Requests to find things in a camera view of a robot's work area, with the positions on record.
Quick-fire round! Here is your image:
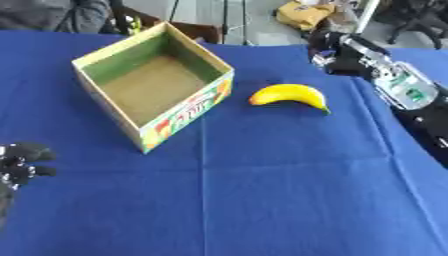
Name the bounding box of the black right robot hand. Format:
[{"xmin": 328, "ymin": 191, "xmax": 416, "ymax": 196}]
[{"xmin": 306, "ymin": 30, "xmax": 392, "ymax": 80}]

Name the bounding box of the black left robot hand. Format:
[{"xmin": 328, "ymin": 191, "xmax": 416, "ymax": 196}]
[{"xmin": 0, "ymin": 142, "xmax": 60, "ymax": 229}]

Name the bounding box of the cardboard box with green inside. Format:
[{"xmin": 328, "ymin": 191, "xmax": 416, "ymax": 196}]
[{"xmin": 70, "ymin": 21, "xmax": 237, "ymax": 155}]

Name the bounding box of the yellow bag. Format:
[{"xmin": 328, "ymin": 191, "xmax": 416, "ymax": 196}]
[{"xmin": 274, "ymin": 0, "xmax": 340, "ymax": 32}]

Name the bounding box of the yellow toy banana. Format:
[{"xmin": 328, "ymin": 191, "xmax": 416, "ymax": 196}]
[{"xmin": 248, "ymin": 83, "xmax": 333, "ymax": 115}]

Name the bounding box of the black office chair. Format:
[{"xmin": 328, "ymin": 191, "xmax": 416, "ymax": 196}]
[{"xmin": 372, "ymin": 0, "xmax": 448, "ymax": 50}]

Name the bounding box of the black tripod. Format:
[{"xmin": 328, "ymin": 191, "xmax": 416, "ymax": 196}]
[{"xmin": 166, "ymin": 0, "xmax": 256, "ymax": 46}]

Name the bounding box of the person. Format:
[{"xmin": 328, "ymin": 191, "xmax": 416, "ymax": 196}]
[{"xmin": 0, "ymin": 0, "xmax": 112, "ymax": 34}]

